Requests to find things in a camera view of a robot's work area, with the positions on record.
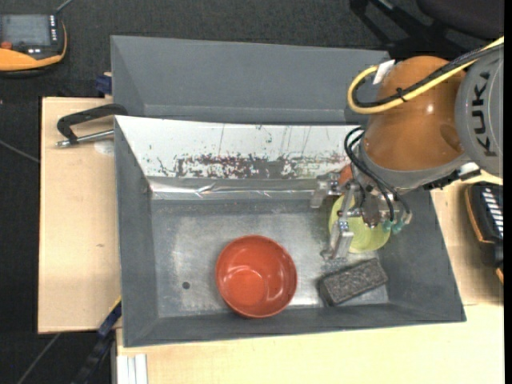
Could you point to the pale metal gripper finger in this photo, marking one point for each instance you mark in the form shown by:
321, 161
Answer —
320, 192
340, 243

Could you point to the yellow-green cup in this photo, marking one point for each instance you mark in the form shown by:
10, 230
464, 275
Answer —
366, 240

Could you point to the dark grey flat block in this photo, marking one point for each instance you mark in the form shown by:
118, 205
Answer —
354, 281

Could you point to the red bowl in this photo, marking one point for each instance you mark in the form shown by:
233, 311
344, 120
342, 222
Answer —
256, 278

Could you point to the grey metal bin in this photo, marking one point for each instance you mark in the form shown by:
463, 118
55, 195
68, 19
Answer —
240, 82

